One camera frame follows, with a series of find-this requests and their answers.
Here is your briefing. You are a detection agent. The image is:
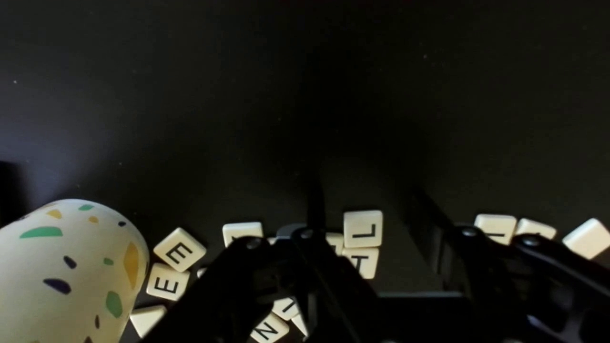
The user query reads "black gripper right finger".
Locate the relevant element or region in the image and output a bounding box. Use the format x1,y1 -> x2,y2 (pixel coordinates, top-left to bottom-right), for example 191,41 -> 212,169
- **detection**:
404,186 -> 610,343

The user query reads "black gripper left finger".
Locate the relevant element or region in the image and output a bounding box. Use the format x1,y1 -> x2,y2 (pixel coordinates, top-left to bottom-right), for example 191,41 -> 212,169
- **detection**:
145,180 -> 383,343

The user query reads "cream letter tile L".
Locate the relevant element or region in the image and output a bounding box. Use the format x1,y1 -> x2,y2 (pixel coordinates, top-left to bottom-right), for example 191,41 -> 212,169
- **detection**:
341,209 -> 385,250

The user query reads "cream letter tile E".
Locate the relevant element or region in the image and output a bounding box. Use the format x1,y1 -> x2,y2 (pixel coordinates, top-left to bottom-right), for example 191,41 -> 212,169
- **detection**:
151,226 -> 210,275
145,264 -> 193,304

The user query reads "cream letter tile N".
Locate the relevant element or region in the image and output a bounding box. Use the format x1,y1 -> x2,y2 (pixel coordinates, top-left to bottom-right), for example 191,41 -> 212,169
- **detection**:
248,315 -> 294,343

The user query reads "cream letter tile J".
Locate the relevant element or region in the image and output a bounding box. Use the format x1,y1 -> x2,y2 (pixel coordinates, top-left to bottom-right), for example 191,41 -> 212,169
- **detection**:
473,212 -> 519,247

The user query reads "cream letter tile T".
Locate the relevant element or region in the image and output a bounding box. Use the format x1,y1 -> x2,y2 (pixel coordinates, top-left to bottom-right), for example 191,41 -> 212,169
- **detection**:
339,247 -> 381,283

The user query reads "confetti print paper cup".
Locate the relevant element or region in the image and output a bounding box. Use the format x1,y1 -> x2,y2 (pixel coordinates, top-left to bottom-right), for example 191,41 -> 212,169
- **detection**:
0,199 -> 153,343

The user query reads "blank cream tile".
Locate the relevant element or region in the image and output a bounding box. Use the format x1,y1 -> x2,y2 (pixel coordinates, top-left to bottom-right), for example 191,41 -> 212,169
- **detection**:
128,304 -> 168,340

